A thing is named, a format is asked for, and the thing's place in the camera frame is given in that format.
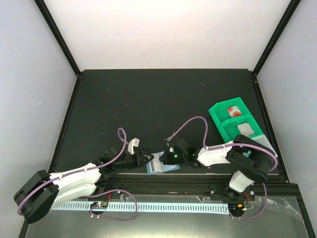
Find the blue leather card holder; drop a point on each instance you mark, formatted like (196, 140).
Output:
(167, 168)

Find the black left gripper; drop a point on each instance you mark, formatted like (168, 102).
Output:
(141, 157)

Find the black frame post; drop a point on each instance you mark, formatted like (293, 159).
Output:
(283, 22)
(44, 10)

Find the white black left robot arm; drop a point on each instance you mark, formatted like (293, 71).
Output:
(44, 191)

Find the black left side rail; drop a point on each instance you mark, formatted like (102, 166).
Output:
(65, 123)

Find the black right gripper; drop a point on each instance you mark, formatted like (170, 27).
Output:
(167, 159)

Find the black aluminium front rail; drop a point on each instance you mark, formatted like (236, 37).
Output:
(164, 184)

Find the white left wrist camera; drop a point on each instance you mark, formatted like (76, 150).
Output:
(132, 145)

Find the left controller circuit board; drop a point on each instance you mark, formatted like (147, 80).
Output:
(99, 205)

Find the black rear right frame post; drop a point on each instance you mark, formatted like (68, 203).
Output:
(283, 22)

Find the black right side rail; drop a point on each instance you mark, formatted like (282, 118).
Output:
(268, 126)

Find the controller circuit board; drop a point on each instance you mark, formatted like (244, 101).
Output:
(99, 205)
(240, 207)

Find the right controller circuit board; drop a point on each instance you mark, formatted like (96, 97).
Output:
(240, 207)

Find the green divided storage bin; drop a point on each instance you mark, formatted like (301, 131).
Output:
(227, 126)

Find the light blue slotted cable duct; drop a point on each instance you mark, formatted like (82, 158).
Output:
(150, 207)

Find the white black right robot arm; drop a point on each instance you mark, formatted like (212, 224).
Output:
(252, 162)

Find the black rear left frame post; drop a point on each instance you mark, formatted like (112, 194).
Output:
(44, 10)

